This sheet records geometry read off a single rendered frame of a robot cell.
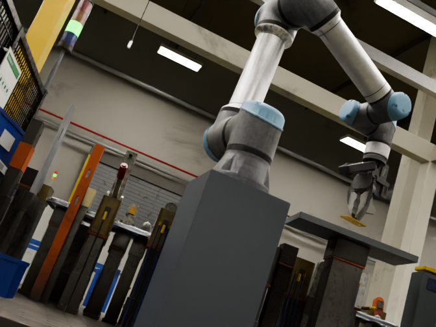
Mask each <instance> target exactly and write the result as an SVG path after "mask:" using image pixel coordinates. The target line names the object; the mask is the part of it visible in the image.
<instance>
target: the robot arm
mask: <svg viewBox="0 0 436 327"><path fill-rule="evenodd" d="M340 13H341V10H340V9H339V7H338V6H337V5H336V4H335V2H334V1H333V0H269V1H267V2H266V3H264V4H263V5H262V6H261V8H260V9H259V10H258V11H257V13H256V16H255V20H254V26H256V28H255V31H254V33H255V35H256V37H257V39H256V41H255V44H254V46H253V48H252V50H251V53H250V56H249V58H248V60H247V63H246V65H245V67H244V70H243V72H242V74H241V76H240V79H239V81H238V83H237V86H236V88H235V90H234V93H233V96H232V98H231V100H230V102H229V104H228V105H226V106H223V107H222V108H221V109H220V112H219V114H218V116H217V119H216V120H215V123H214V124H212V125H210V126H209V127H208V128H207V130H206V131H205V133H204V136H203V145H204V148H205V151H206V153H207V155H208V156H209V157H210V158H211V159H212V160H213V161H215V162H217V164H216V166H215V167H214V168H213V170H216V171H218V172H220V173H222V174H224V175H227V176H229V177H232V178H234V179H236V180H238V181H240V182H243V183H245V184H248V185H250V186H252V187H254V188H256V189H259V190H261V191H264V192H266V193H268V194H269V169H270V167H271V163H272V161H273V158H274V154H275V151H276V148H277V145H278V142H279V139H280V136H281V133H282V132H283V127H284V122H285V119H284V116H283V115H282V113H281V112H280V111H278V110H277V109H275V108H274V107H272V106H270V105H268V104H265V103H263V100H264V98H265V96H266V93H267V91H268V89H269V86H270V84H271V81H272V79H273V76H274V73H275V71H276V68H277V66H278V63H279V61H280V59H281V57H282V54H283V51H284V49H287V48H289V47H291V45H292V43H293V40H294V38H295V35H296V33H297V31H298V30H299V29H301V28H302V27H304V26H306V27H307V28H308V29H309V30H310V31H311V32H312V33H315V34H318V35H319V37H320V38H321V40H322V41H323V42H324V44H325V45H326V46H327V48H328V49H329V50H330V52H331V53H332V54H333V56H334V57H335V59H336V60H337V61H338V62H339V64H340V65H341V67H342V68H343V69H344V71H345V72H346V74H347V75H348V76H349V77H350V79H351V80H352V82H353V83H354V84H355V85H356V87H357V88H358V90H359V91H360V92H361V94H362V95H363V96H364V98H365V99H366V100H367V103H363V104H360V103H359V102H358V101H355V100H349V101H347V102H345V103H344V105H343V106H342V108H341V111H340V113H339V117H340V120H341V121H343V122H344V123H346V124H347V125H348V126H350V127H352V128H354V129H355V130H357V131H358V132H360V133H362V134H364V135H366V136H367V137H368V138H367V142H366V146H365V150H364V153H363V159H362V161H363V162H362V163H355V164H351V163H346V164H344V165H342V166H339V167H338V168H339V174H345V175H351V174H352V173H355V172H359V171H360V172H359V174H357V175H356V176H355V177H354V180H353V182H352V183H351V185H350V188H349V190H348V195H347V204H348V211H349V215H350V216H351V217H355V213H356V218H357V220H358V221H360V220H361V219H362V217H363V216H364V214H365V213H367V214H372V215H373V214H374V213H375V208H374V206H373V205H372V200H373V199H382V197H383V198H384V199H385V198H386V195H387V190H388V187H389V183H388V182H386V181H385V180H386V177H387V173H388V170H389V166H388V165H386V161H387V160H388V157H389V153H390V150H391V143H392V140H393V136H394V133H395V130H396V122H397V120H399V119H402V118H404V117H407V116H408V115H409V113H410V111H411V101H410V98H409V97H408V96H407V95H406V94H404V93H403V92H394V91H393V90H392V88H391V87H390V85H389V84H388V83H387V81H386V80H385V79H384V77H383V76H382V74H381V73H380V72H379V70H378V69H377V67H376V66H375V65H374V63H373V62H372V60H371V59H370V58H369V56H368V55H367V53H366V52H365V51H364V49H363V48H362V46H361V45H360V44H359V42H358V41H357V40H356V38H355V37H354V35H353V34H352V33H351V31H350V29H349V28H348V27H347V26H346V24H345V23H344V21H343V20H342V19H341V17H340ZM385 186H386V187H387V189H386V192H385V194H383V192H384V189H385ZM357 193H360V194H357Z"/></svg>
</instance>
